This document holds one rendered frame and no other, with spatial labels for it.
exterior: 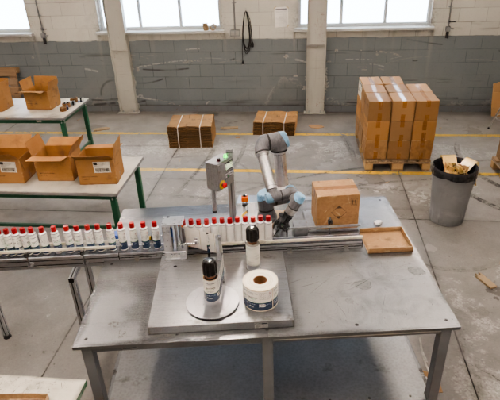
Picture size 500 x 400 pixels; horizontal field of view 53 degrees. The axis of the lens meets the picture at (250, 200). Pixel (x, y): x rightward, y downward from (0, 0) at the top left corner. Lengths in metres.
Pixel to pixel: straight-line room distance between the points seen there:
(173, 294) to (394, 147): 4.13
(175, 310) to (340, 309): 0.94
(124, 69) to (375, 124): 4.47
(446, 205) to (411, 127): 1.42
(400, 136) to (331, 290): 3.64
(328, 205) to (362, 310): 0.88
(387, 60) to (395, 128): 2.28
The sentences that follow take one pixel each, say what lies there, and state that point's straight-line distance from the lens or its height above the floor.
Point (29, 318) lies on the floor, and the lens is 4.61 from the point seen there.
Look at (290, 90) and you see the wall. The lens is 8.51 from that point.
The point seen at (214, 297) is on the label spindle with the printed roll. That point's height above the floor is 0.95.
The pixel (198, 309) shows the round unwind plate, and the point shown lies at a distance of 2.90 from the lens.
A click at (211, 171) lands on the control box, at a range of 3.18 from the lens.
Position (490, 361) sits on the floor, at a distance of 4.11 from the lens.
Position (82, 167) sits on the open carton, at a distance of 4.68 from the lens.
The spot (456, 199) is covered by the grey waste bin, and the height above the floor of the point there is 0.33.
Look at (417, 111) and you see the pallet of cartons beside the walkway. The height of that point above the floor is 0.77.
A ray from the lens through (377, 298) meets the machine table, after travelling 3.09.
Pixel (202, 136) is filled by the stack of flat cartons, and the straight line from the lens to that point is 7.22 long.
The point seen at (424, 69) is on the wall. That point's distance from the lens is 8.61.
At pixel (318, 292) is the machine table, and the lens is 3.08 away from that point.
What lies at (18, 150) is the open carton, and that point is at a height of 1.00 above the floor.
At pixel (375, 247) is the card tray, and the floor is 0.83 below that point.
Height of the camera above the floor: 2.77
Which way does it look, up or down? 29 degrees down
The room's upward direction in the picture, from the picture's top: 2 degrees counter-clockwise
